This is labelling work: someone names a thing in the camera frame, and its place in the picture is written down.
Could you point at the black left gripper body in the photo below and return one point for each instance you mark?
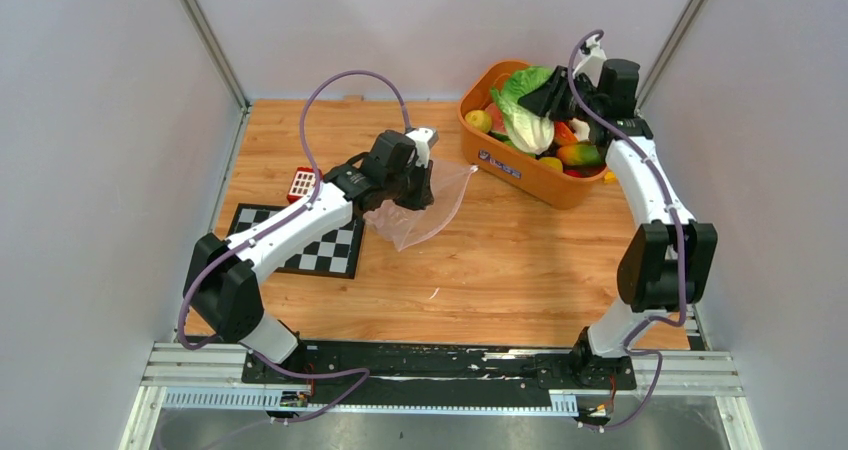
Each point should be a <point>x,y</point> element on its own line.
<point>410,189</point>

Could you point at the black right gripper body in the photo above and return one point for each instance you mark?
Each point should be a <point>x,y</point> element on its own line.
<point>589,96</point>

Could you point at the green toy lettuce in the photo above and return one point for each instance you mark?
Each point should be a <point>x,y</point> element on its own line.
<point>529,132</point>

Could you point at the clear zip top bag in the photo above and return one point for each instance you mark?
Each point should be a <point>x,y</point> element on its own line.
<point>405,226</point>

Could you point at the orange plastic basket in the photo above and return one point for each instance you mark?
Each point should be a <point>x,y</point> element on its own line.
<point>560,190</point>

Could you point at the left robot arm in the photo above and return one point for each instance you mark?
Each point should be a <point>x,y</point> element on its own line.
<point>224,277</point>

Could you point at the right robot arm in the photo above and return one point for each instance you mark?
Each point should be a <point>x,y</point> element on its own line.
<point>666,265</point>

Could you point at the red toy pepper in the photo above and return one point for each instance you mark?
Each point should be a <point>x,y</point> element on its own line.
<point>563,135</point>

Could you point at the white toy garlic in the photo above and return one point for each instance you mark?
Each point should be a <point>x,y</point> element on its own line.
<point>581,130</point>

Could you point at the toy mango green orange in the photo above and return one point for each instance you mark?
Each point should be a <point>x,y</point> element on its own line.
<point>580,155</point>

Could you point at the toy watermelon slice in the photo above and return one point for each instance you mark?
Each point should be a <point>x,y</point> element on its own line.
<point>497,130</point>

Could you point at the yellow toy lemon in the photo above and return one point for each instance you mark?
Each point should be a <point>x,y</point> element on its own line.
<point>553,163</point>

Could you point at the red toy window block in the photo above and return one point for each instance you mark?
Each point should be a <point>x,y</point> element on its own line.
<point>303,182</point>

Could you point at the black white checkerboard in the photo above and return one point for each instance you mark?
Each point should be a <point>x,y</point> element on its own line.
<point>335,254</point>

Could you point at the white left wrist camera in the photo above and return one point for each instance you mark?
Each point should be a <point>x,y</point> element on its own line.
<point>424,139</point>

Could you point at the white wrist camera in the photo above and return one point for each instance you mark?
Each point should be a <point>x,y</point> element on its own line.
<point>591,58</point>
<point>424,139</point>

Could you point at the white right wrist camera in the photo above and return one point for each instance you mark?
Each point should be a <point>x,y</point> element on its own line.
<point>591,58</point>

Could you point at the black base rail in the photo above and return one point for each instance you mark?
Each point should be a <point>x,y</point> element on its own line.
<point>435,375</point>

